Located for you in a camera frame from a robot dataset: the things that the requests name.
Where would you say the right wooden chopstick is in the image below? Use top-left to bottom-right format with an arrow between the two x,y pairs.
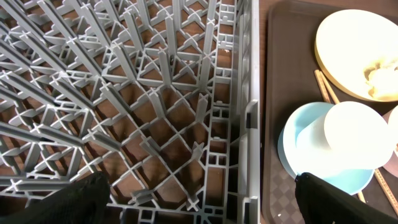
320,72 -> 397,214

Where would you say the white cup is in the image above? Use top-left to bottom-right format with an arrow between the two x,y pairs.
296,101 -> 394,178

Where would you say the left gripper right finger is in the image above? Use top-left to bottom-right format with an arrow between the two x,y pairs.
295,172 -> 397,224

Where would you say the dark brown serving tray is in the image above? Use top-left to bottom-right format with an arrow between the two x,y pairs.
260,1 -> 397,223

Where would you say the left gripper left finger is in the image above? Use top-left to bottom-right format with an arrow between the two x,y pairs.
1,172 -> 110,224

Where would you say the grey plastic dishwasher rack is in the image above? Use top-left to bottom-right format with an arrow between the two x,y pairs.
1,0 -> 261,223

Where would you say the yellow plate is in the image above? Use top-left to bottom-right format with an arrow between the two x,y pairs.
315,9 -> 397,102

